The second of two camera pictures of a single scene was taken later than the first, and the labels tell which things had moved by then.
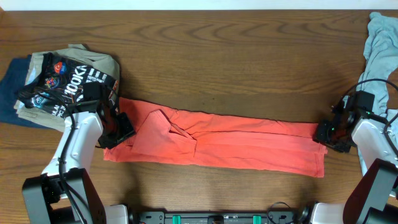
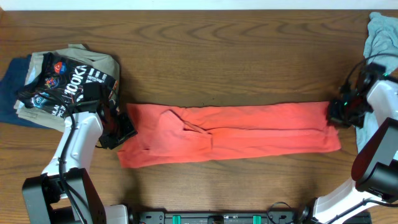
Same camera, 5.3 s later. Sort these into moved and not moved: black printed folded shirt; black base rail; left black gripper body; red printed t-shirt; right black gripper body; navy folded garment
Moved: right black gripper body; red printed t-shirt
Not moved: navy folded garment; black base rail; left black gripper body; black printed folded shirt
